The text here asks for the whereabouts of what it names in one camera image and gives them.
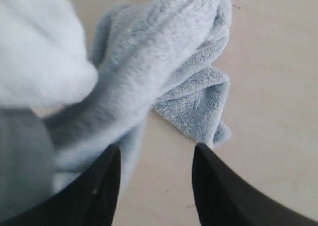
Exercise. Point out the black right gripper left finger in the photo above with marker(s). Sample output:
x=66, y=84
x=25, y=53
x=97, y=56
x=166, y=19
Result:
x=90, y=200

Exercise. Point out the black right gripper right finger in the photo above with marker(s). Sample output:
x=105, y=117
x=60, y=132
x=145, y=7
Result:
x=222, y=198

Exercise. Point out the light blue fluffy towel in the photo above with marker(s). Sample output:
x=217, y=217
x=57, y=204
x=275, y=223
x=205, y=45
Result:
x=61, y=106

